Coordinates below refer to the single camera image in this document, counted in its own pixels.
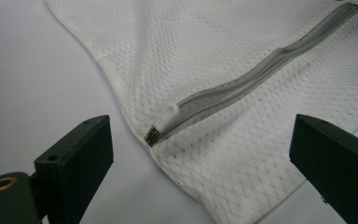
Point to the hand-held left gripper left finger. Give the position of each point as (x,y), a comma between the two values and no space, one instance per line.
(74,161)

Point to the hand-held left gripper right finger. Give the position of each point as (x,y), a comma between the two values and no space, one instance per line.
(338,168)

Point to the white mesh laundry bag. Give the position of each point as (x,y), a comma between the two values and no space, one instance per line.
(217,62)

